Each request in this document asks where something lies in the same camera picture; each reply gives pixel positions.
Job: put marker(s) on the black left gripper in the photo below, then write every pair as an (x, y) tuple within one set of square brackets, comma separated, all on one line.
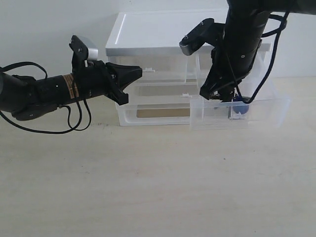
[(101, 78)]

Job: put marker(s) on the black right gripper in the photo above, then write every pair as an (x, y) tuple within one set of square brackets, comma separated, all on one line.
[(236, 45)]

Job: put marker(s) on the key bunch with blue tag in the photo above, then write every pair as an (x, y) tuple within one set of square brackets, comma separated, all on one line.
[(234, 110)]

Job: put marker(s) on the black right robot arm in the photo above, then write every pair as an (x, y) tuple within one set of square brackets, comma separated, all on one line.
[(272, 14)]

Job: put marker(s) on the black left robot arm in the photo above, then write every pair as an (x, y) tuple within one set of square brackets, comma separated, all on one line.
[(27, 98)]

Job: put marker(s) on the white plastic drawer cabinet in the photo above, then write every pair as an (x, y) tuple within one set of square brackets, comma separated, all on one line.
[(159, 33)]

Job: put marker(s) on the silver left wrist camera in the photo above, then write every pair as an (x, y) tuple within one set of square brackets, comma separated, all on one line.
[(83, 49)]

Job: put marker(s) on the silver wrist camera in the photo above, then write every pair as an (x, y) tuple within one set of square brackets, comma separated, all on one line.
[(195, 40), (83, 49)]

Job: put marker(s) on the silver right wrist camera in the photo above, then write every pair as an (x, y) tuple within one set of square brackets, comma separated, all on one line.
[(195, 40)]

